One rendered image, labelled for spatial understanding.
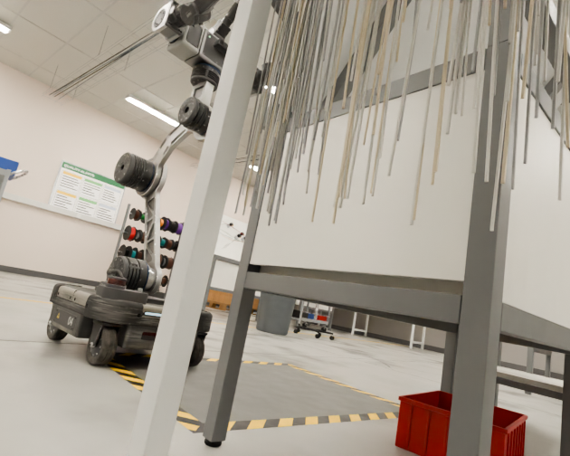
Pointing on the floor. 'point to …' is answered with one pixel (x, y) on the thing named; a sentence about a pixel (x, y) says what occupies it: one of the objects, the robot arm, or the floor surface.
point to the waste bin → (274, 314)
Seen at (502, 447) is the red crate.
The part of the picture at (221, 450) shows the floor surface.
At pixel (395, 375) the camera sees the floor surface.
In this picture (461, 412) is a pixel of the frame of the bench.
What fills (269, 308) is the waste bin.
